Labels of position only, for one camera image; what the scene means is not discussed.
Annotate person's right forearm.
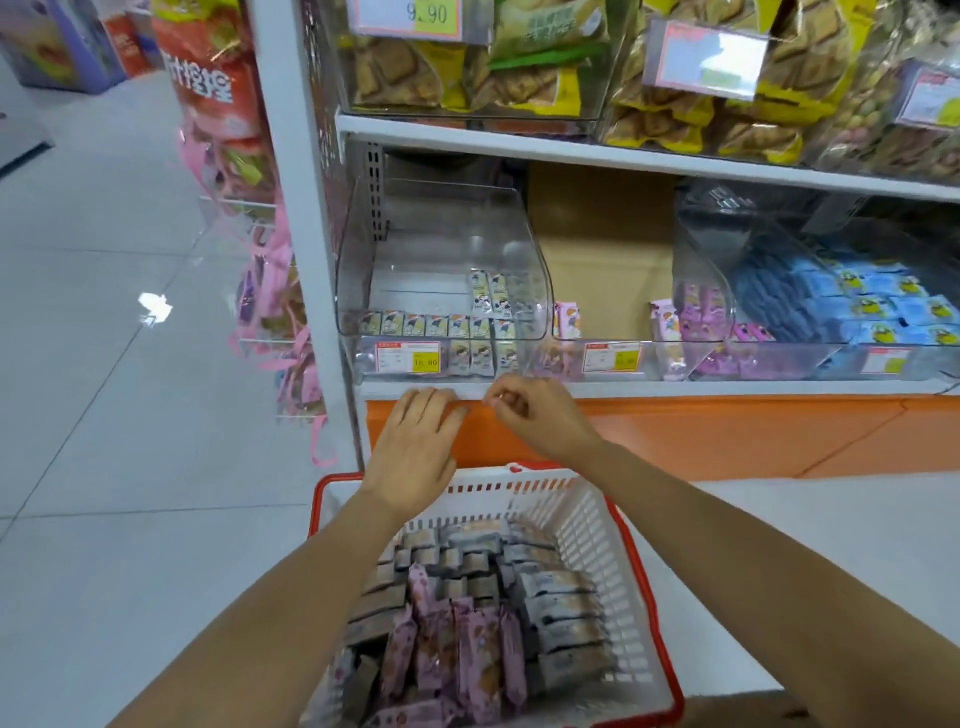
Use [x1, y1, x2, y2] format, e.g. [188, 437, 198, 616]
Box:
[581, 441, 960, 728]

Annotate person's right hand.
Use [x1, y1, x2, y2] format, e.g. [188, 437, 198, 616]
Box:
[483, 375, 606, 470]

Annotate hanging orange snack bags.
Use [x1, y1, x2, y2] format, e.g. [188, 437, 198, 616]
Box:
[150, 0, 280, 205]

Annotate person's left hand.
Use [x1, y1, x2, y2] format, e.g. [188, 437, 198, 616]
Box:
[360, 387, 471, 520]

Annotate white metal shelf unit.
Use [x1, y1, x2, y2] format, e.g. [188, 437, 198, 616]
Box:
[247, 0, 960, 470]

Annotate pile of purple snack packets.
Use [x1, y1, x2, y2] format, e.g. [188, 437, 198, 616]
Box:
[367, 564, 530, 728]

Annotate white shopping basket red rim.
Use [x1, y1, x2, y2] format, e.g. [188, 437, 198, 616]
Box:
[302, 462, 686, 728]

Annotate orange shelf base panel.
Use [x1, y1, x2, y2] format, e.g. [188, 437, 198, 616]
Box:
[365, 395, 960, 483]

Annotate red yellow price tag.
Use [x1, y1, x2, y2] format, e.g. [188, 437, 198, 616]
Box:
[894, 61, 960, 134]
[374, 341, 443, 375]
[582, 342, 645, 375]
[642, 18, 771, 103]
[351, 0, 467, 43]
[860, 346, 912, 377]

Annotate purple display stand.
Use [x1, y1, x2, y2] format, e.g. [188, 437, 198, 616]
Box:
[0, 0, 165, 96]

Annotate pile of grey snack packets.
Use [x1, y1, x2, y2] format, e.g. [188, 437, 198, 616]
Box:
[341, 519, 620, 702]

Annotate pile of clear cookie bags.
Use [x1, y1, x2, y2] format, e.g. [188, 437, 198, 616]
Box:
[813, 0, 960, 181]

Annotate rows of small panda packets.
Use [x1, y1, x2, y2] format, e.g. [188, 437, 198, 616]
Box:
[357, 270, 543, 378]

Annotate person's left forearm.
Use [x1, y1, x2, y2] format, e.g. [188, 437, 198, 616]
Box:
[111, 486, 440, 728]

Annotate pile of pink snack packets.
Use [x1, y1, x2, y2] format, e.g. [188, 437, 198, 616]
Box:
[678, 282, 775, 378]

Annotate pile of blue snack packets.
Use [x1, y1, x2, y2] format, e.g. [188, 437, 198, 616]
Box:
[733, 247, 960, 348]

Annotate pile of yellow green biscuit bags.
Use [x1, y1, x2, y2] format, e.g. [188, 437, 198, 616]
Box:
[341, 0, 612, 120]

